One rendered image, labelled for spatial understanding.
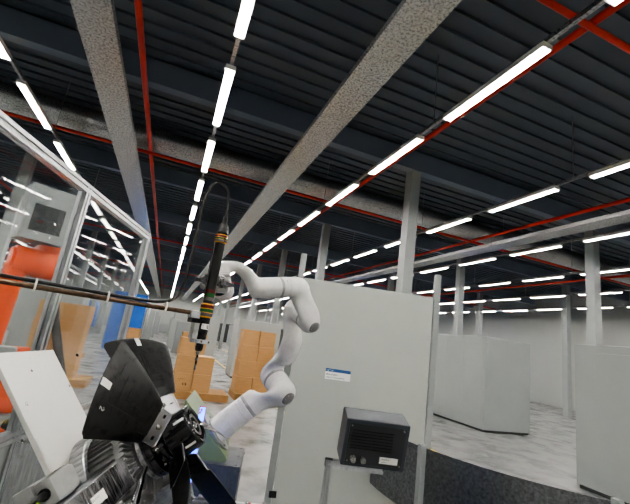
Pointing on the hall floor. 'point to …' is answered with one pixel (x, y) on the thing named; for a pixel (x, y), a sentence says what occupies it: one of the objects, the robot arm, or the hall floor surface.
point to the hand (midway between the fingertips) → (212, 280)
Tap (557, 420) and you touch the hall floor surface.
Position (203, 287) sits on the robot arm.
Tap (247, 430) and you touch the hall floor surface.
